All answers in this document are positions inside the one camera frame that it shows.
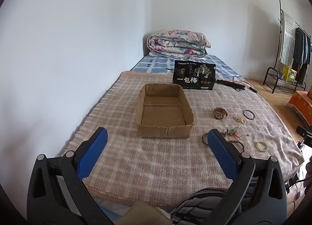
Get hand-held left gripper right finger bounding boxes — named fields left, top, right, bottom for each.
left=207, top=129, right=287, bottom=225

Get black cable with controller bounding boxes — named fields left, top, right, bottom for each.
left=231, top=76, right=262, bottom=96

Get tan cloth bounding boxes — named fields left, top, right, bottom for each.
left=114, top=200, right=172, bottom=225

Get black folded tripod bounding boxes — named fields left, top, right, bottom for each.
left=216, top=79, right=246, bottom=92

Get black metal clothes rack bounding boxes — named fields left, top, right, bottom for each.
left=263, top=0, right=312, bottom=94

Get yellow box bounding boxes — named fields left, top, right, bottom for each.
left=282, top=65, right=297, bottom=83

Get brown wrist watch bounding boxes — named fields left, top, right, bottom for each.
left=214, top=107, right=228, bottom=120

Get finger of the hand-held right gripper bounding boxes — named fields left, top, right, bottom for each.
left=296, top=126, right=312, bottom=147

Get folded floral quilt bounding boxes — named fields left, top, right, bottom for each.
left=147, top=30, right=211, bottom=57

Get striped hanging towel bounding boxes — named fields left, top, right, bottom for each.
left=280, top=11, right=296, bottom=66

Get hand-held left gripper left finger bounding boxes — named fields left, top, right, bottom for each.
left=27, top=127, right=115, bottom=225

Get brown bead necklace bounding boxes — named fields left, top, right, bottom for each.
left=202, top=128, right=246, bottom=154

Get pale bead bracelet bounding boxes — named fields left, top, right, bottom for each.
left=255, top=141, right=268, bottom=152

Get black snack bag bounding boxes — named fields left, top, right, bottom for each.
left=172, top=60, right=216, bottom=91

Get floor cables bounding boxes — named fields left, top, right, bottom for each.
left=285, top=169, right=308, bottom=203

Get blue checked bed sheet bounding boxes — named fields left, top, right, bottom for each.
left=130, top=55, right=246, bottom=82

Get cardboard box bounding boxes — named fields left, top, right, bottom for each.
left=136, top=83, right=195, bottom=139

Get beige plaid blanket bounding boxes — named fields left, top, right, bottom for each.
left=61, top=70, right=304, bottom=212

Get dark hanging clothes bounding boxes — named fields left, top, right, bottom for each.
left=292, top=27, right=312, bottom=84

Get striped grey clothing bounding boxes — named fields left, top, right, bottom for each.
left=168, top=187, right=242, bottom=225

